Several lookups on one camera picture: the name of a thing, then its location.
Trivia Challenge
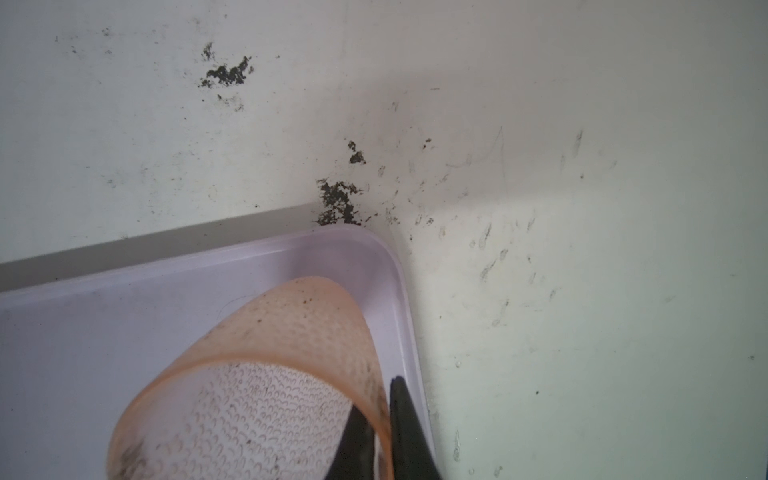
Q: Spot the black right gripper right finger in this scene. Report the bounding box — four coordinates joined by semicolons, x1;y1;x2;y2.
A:
389;376;442;480

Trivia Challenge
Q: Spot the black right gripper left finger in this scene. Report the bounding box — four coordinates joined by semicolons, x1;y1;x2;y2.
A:
325;406;375;480

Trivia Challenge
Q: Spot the pink textured glass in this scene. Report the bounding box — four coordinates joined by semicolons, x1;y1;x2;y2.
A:
106;277;393;479

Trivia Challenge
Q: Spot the lilac plastic tray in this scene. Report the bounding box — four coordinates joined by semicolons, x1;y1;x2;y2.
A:
1;225;430;479

